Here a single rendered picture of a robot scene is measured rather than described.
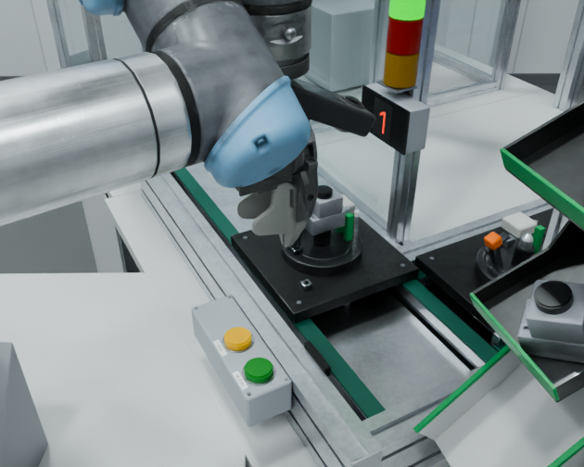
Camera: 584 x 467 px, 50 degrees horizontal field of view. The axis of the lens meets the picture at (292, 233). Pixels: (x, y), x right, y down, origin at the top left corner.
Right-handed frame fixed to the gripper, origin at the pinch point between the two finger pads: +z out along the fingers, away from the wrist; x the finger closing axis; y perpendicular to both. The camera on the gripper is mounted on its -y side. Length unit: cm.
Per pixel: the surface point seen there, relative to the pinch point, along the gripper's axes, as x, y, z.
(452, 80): -101, -114, 38
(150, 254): -54, 4, 37
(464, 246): -15, -42, 26
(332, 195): -24.8, -20.5, 14.5
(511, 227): -15, -52, 25
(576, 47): -67, -126, 19
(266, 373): -4.8, 1.6, 25.7
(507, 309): 17.9, -14.6, 3.1
